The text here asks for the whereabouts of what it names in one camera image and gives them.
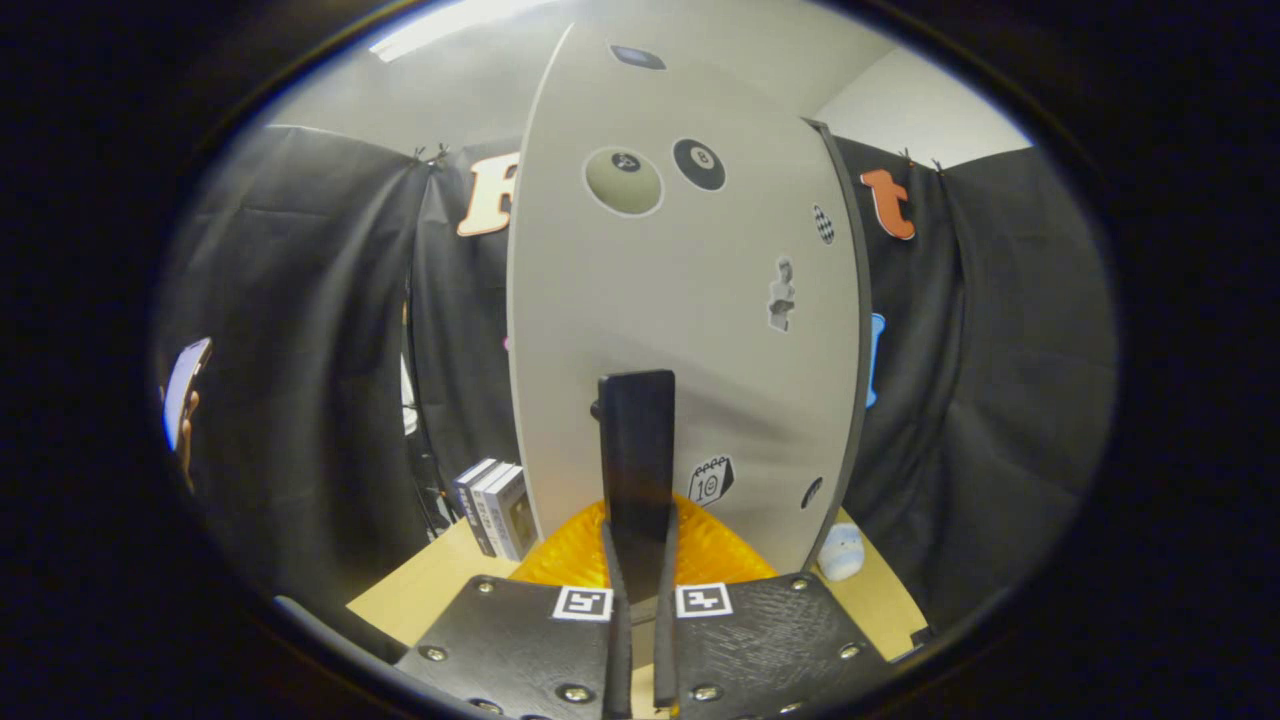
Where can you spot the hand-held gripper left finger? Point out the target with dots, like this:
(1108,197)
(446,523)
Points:
(620,670)

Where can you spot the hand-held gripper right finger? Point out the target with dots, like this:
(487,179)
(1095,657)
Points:
(665,660)

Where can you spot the white cabinet door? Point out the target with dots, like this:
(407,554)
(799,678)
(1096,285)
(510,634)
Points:
(680,300)

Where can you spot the book with grey cover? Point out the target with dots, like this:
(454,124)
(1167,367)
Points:
(515,515)

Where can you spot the small white rounded object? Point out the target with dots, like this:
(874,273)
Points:
(842,552)

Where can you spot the black backdrop cloth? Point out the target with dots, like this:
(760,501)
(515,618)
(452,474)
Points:
(310,330)

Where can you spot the smartphone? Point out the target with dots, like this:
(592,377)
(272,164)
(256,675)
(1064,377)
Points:
(185,385)

